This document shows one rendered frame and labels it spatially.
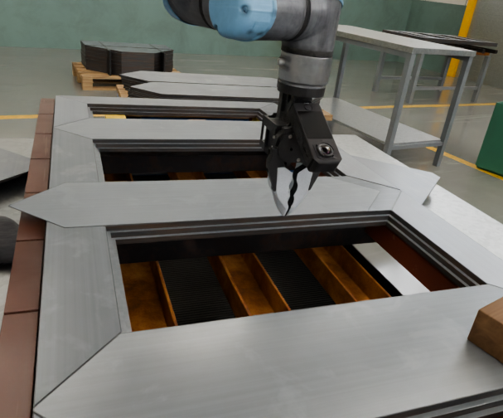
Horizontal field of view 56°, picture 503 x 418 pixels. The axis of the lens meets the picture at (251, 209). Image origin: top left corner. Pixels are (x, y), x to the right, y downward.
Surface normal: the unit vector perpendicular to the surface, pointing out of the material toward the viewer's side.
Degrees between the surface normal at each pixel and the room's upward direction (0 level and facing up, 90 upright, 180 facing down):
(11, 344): 0
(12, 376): 0
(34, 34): 90
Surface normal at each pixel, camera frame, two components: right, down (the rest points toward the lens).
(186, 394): 0.11, -0.90
